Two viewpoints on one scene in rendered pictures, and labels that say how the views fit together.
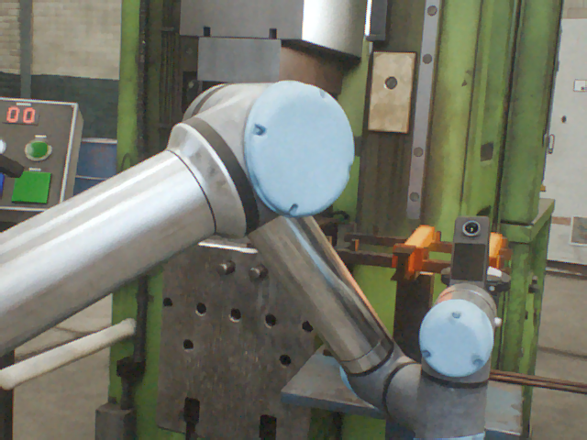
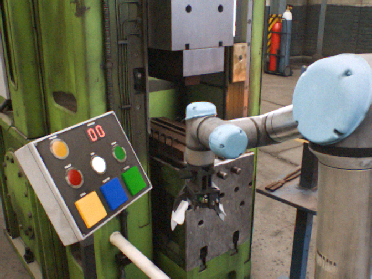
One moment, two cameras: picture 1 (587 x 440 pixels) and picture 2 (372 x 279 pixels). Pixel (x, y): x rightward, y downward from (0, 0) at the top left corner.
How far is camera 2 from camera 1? 1.81 m
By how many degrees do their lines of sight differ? 59
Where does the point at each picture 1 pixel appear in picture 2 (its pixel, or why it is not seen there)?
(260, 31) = (214, 43)
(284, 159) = not seen: outside the picture
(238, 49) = (204, 55)
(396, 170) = (239, 98)
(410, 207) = (244, 113)
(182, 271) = not seen: hidden behind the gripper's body
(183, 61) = (133, 61)
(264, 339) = (234, 199)
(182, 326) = (197, 216)
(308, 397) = not seen: hidden behind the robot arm
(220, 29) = (195, 44)
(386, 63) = (238, 48)
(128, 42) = (93, 54)
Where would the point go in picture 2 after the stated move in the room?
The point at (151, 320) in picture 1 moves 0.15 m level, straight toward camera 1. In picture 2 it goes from (128, 226) to (161, 232)
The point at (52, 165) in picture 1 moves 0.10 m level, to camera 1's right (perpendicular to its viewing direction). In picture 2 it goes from (131, 159) to (149, 150)
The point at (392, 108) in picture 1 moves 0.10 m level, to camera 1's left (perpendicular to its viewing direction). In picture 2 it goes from (241, 70) to (232, 73)
